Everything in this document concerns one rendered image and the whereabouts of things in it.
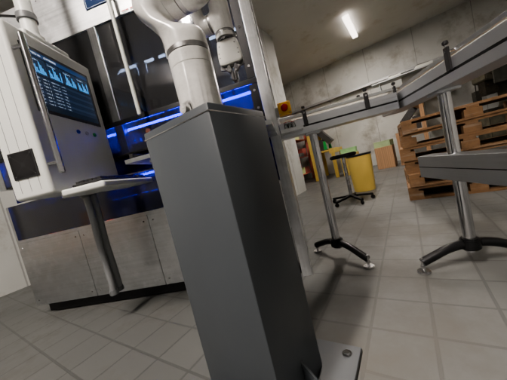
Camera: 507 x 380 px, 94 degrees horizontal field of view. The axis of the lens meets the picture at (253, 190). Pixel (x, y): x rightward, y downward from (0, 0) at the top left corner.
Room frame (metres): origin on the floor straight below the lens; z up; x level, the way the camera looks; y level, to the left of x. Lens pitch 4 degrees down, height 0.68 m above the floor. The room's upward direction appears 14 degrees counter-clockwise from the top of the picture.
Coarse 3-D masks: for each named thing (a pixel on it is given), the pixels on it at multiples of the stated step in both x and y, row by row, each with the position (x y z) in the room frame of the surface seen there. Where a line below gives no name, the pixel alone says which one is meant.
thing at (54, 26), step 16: (32, 0) 1.62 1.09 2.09; (48, 0) 1.60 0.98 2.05; (64, 0) 1.58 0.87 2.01; (80, 0) 1.56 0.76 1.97; (128, 0) 1.50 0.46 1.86; (48, 16) 1.60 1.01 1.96; (64, 16) 1.58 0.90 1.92; (80, 16) 1.56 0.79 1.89; (96, 16) 1.55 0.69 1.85; (48, 32) 1.61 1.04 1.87; (64, 32) 1.59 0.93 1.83; (80, 32) 1.58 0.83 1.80; (96, 32) 1.56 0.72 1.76; (96, 48) 1.56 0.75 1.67; (256, 80) 1.39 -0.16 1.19; (112, 96) 1.55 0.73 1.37; (272, 96) 1.82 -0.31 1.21; (112, 112) 1.56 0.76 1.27; (144, 112) 1.52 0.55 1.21; (0, 160) 1.74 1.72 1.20; (0, 176) 1.74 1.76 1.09
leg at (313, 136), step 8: (312, 136) 1.48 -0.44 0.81; (312, 144) 1.49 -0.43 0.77; (320, 152) 1.48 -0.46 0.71; (320, 160) 1.48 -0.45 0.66; (320, 168) 1.48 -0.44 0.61; (320, 176) 1.49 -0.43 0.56; (320, 184) 1.50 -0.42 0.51; (328, 192) 1.48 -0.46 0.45; (328, 200) 1.48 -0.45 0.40; (328, 208) 1.48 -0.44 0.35; (328, 216) 1.49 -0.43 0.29; (336, 224) 1.49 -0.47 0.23; (336, 232) 1.48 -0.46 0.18; (336, 248) 1.49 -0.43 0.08
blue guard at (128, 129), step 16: (224, 96) 1.42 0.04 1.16; (240, 96) 1.41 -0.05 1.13; (160, 112) 1.50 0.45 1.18; (176, 112) 1.48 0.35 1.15; (112, 128) 1.56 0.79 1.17; (128, 128) 1.54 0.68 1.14; (144, 128) 1.52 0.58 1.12; (112, 144) 1.57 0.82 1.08; (128, 144) 1.55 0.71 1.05; (144, 144) 1.53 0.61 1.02
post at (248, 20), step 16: (240, 0) 1.38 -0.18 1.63; (256, 32) 1.38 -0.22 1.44; (256, 48) 1.38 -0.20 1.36; (256, 64) 1.38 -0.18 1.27; (272, 112) 1.38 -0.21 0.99; (272, 144) 1.38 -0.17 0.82; (288, 176) 1.38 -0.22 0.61; (288, 192) 1.38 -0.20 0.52; (288, 208) 1.38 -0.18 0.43; (304, 240) 1.38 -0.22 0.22; (304, 256) 1.38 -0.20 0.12; (304, 272) 1.38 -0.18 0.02
